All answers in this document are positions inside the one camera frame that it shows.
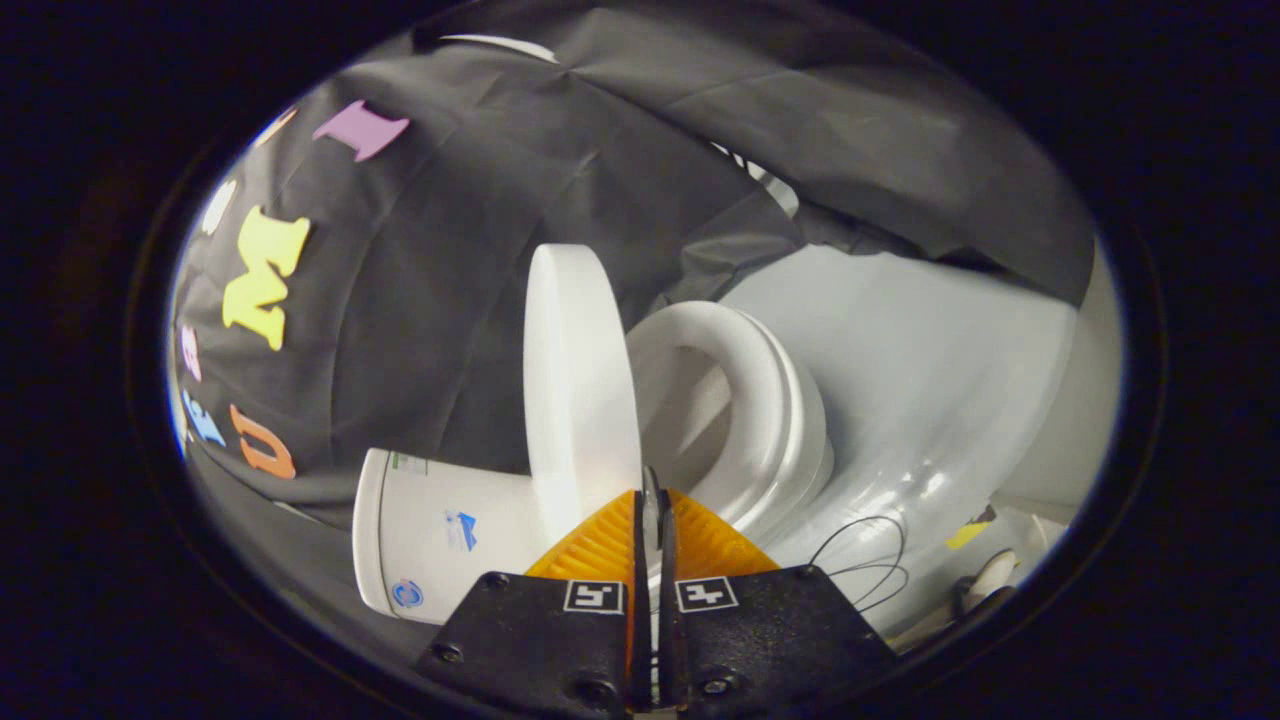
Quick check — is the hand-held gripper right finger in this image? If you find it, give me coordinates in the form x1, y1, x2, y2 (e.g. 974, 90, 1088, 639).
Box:
655, 487, 898, 713

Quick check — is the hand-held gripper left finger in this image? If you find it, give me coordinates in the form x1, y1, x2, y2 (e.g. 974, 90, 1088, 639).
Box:
415, 488, 653, 713

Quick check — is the thin black cable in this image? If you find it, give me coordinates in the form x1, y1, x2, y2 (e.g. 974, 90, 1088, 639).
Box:
808, 515, 912, 614

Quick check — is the black backdrop cloth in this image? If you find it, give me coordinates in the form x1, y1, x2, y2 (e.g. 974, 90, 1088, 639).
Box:
170, 0, 1096, 531

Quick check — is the white toilet tank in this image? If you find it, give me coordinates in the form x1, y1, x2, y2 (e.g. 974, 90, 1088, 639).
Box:
352, 448, 553, 626

